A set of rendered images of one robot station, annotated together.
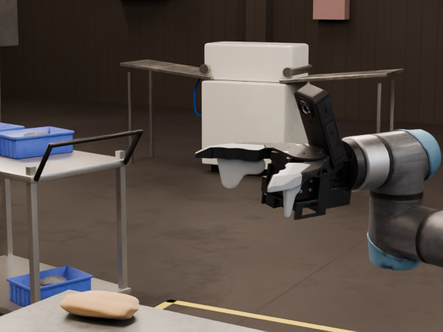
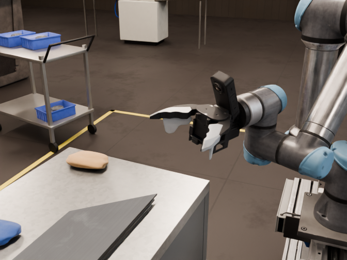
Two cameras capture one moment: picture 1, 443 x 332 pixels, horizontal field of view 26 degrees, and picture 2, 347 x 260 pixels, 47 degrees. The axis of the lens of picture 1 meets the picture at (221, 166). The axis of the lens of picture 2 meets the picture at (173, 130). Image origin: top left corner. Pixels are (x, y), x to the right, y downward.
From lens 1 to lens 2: 47 cm
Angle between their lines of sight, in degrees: 15
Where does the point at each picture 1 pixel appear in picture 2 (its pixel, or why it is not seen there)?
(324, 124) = (229, 97)
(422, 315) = not seen: hidden behind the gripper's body
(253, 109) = (142, 14)
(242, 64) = not seen: outside the picture
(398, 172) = (266, 115)
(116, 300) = (96, 158)
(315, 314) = not seen: hidden behind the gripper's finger
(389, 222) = (258, 141)
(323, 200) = (226, 140)
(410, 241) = (271, 154)
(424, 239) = (281, 155)
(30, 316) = (50, 168)
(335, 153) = (234, 111)
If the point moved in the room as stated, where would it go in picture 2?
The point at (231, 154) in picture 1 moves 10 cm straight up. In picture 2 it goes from (171, 115) to (171, 68)
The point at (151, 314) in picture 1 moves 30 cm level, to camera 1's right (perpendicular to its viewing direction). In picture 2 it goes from (114, 163) to (194, 158)
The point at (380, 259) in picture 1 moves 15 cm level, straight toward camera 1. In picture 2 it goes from (252, 160) to (261, 193)
